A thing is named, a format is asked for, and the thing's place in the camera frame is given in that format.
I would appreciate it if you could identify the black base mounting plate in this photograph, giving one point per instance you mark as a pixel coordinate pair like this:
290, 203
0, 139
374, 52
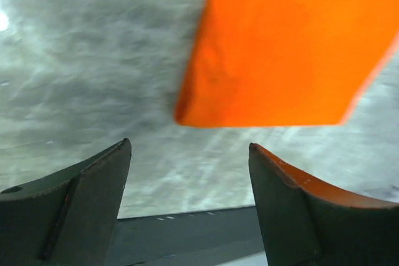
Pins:
192, 238

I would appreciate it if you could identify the orange t-shirt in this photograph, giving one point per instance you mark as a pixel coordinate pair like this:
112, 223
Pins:
284, 62

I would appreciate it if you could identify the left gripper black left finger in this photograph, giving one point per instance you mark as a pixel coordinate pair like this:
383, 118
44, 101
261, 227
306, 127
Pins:
67, 217

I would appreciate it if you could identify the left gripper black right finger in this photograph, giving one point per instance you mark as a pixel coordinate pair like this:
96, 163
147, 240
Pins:
307, 221

